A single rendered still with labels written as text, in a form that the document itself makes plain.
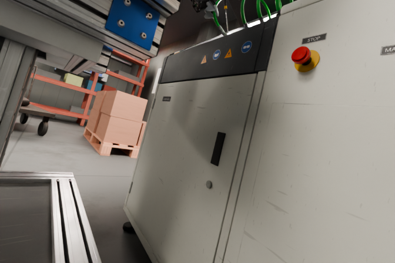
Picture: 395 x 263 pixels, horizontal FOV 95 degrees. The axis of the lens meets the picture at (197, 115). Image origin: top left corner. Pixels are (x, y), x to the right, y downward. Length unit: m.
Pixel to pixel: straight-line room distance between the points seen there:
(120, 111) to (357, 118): 2.36
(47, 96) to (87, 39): 6.88
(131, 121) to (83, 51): 2.14
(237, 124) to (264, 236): 0.27
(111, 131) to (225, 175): 2.11
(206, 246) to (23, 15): 0.66
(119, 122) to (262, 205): 2.24
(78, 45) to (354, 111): 0.54
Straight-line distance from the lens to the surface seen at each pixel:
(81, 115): 5.01
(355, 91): 0.44
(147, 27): 0.42
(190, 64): 0.83
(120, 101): 2.51
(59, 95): 7.34
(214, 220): 0.58
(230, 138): 0.54
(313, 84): 0.46
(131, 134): 2.60
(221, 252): 0.58
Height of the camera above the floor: 0.59
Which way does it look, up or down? 4 degrees up
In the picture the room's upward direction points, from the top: 14 degrees clockwise
